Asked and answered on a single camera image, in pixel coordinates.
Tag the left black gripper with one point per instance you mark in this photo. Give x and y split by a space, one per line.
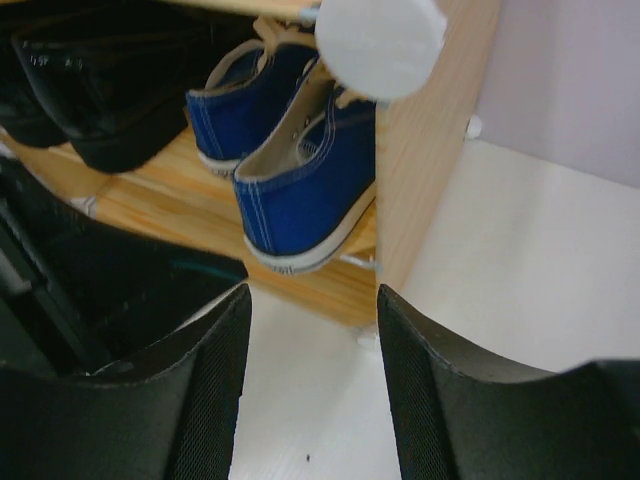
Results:
78 294

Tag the black patent shoe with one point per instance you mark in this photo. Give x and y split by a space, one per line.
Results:
22 116
112 75

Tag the blue sneaker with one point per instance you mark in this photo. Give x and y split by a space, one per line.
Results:
247 93
304 189

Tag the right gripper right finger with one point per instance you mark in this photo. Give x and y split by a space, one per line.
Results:
460 411

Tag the wooden two-shelf shoe cabinet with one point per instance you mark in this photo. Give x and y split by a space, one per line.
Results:
419 140

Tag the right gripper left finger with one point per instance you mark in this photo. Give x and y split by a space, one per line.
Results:
168 411

